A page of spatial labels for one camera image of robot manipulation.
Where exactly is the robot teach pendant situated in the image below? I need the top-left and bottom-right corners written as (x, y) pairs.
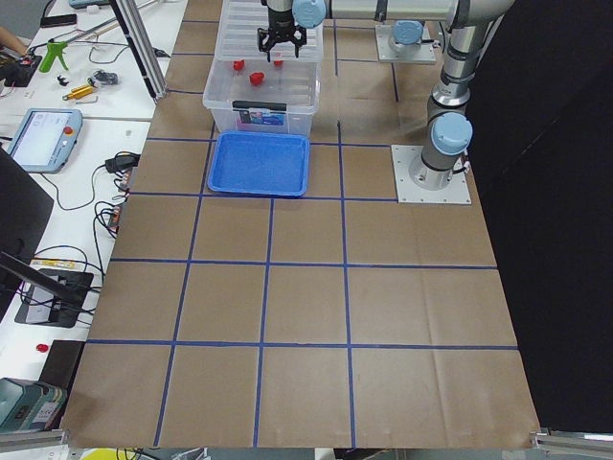
top-left (8, 108), bottom-right (83, 173)

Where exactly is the black power adapter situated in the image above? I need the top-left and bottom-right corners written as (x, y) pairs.
top-left (104, 152), bottom-right (141, 173)

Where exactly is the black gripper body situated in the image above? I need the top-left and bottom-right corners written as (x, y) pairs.
top-left (258, 0), bottom-right (307, 48)

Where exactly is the aluminium frame post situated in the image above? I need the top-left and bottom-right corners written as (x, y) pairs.
top-left (109, 0), bottom-right (167, 102)

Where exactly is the black smartphone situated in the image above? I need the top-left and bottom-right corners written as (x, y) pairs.
top-left (40, 13), bottom-right (78, 28)

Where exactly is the green glue gun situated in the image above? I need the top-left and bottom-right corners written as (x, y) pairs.
top-left (38, 40), bottom-right (68, 73)

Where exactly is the black monitor stand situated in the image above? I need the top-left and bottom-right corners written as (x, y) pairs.
top-left (1, 252), bottom-right (93, 329)

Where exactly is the yellow screwdriver handle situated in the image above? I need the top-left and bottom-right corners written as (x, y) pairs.
top-left (62, 84), bottom-right (96, 101)

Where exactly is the blue plastic tray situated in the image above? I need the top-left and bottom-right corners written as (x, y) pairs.
top-left (208, 131), bottom-right (310, 197)

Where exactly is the clear plastic storage box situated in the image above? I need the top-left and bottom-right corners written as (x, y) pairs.
top-left (202, 59), bottom-right (321, 137)

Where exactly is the black box latch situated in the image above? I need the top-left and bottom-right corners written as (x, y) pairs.
top-left (232, 101), bottom-right (287, 113)

